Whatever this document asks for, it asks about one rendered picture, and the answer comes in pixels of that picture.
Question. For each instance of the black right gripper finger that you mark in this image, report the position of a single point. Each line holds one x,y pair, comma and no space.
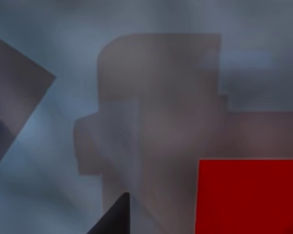
118,217

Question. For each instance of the red block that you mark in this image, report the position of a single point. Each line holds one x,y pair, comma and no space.
249,197

